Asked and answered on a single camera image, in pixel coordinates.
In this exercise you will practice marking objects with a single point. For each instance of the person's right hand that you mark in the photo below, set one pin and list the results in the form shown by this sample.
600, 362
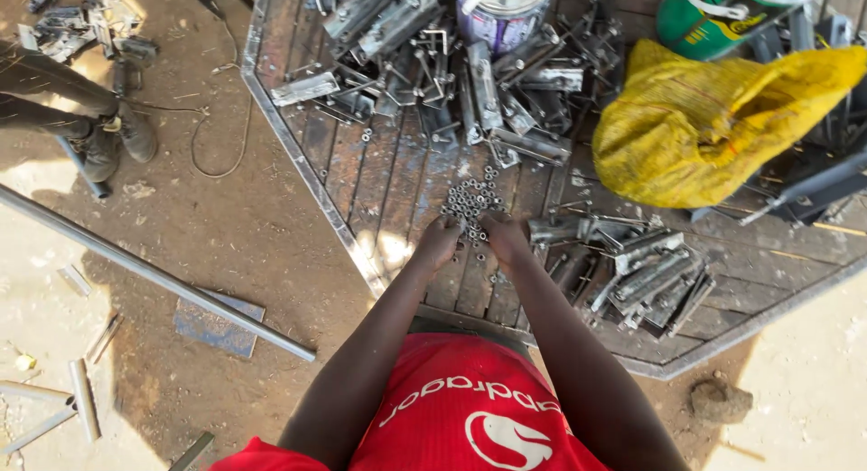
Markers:
506, 239

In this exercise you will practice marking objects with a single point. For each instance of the person's left hand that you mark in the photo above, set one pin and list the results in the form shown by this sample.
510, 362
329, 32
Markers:
437, 244

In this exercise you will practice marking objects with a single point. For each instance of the person's right fingers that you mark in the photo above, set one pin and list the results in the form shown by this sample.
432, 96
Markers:
490, 224

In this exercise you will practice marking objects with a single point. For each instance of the person's left fingers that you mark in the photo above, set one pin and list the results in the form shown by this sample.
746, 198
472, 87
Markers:
452, 231

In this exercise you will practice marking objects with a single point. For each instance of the pile of small metal nuts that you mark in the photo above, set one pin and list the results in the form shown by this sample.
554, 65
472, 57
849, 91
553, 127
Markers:
471, 201

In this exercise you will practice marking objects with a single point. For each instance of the small heap of metal latches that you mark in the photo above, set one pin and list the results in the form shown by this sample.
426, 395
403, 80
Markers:
630, 278

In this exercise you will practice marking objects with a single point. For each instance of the large heap of metal latches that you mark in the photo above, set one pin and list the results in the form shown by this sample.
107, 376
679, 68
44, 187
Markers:
440, 71

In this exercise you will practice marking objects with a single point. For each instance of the red printed shirt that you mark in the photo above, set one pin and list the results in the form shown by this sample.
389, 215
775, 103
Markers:
467, 410

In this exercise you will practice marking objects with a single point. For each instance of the purple paint can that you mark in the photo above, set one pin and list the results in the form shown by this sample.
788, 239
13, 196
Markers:
502, 14

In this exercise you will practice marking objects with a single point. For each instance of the yellow woven sack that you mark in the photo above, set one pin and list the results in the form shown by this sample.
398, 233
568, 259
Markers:
704, 129

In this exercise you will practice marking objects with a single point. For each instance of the flat grey metal plate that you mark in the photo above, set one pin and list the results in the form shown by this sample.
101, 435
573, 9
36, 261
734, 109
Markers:
217, 327

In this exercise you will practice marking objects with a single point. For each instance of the brown stone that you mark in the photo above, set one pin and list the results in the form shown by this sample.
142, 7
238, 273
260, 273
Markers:
720, 400

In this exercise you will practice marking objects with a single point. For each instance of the long steel pipe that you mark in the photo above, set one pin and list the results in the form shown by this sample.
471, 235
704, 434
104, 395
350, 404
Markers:
156, 274

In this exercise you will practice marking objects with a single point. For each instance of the green paint can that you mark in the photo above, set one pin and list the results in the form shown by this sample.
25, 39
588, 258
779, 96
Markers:
711, 20

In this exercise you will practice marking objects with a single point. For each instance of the steel angle piece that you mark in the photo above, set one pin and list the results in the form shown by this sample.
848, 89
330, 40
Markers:
192, 452

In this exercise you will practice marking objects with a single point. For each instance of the thin flat steel bars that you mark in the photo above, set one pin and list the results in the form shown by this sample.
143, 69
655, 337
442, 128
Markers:
105, 337

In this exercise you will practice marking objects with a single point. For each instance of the dark short pipe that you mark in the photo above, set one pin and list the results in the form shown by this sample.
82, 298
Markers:
82, 167

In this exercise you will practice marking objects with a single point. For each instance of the small steel offcut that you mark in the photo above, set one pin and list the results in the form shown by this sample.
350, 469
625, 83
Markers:
74, 280

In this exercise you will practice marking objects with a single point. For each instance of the short steel pipe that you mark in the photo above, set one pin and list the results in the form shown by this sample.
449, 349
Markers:
85, 398
37, 430
34, 392

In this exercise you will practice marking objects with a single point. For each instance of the heap of scrap metal parts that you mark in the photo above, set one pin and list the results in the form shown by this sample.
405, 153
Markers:
85, 27

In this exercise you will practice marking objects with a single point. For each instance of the small yellow scrap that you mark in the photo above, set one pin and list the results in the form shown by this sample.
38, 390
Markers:
25, 362

